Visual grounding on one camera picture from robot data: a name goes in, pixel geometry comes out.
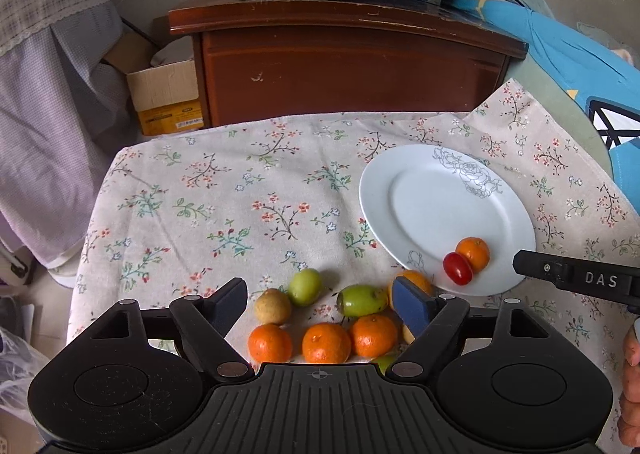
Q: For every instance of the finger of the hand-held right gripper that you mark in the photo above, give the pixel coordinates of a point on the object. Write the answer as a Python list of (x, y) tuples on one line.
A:
[(575, 276)]

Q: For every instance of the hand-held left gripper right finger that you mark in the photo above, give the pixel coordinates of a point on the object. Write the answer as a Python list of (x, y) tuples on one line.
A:
[(410, 306)]

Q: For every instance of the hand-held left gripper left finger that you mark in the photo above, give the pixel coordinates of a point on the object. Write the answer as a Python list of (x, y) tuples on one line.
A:
[(229, 301)]

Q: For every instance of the yellow-brown round fruit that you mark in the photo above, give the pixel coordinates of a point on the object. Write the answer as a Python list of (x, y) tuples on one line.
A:
[(407, 334), (272, 306)]

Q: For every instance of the tangerine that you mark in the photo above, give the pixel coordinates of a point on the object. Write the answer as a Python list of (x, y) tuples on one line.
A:
[(374, 336), (326, 344), (422, 280), (474, 253), (270, 344)]

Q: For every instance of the green jujube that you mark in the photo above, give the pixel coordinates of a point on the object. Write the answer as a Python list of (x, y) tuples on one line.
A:
[(362, 300), (386, 365), (305, 286)]

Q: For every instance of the red cherry tomato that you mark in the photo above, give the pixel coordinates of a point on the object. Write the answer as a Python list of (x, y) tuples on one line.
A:
[(457, 268)]

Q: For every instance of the white plate with rose print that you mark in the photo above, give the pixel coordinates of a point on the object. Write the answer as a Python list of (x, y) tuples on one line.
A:
[(430, 204)]

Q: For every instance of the person's right hand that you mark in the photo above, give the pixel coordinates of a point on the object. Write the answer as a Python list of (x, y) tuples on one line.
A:
[(632, 384)]

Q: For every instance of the floral tablecloth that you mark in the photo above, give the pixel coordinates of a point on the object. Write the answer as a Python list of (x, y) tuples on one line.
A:
[(225, 194)]

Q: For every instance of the grey-green bed sheet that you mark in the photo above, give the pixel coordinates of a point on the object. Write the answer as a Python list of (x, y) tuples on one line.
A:
[(550, 104)]

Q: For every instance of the clear plastic bag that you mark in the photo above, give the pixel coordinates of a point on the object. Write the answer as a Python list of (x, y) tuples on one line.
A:
[(15, 369)]

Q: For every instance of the blue printed blanket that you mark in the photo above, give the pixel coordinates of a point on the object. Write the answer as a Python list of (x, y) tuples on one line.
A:
[(565, 49)]

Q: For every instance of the open cardboard box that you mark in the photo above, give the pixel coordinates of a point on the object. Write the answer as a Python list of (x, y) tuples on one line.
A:
[(160, 84)]

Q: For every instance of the brown wooden nightstand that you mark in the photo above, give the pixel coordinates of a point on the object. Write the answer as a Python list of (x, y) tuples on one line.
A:
[(350, 69)]

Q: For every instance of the checked bed sheet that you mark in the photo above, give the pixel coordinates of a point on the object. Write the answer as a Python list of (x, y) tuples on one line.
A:
[(50, 109)]

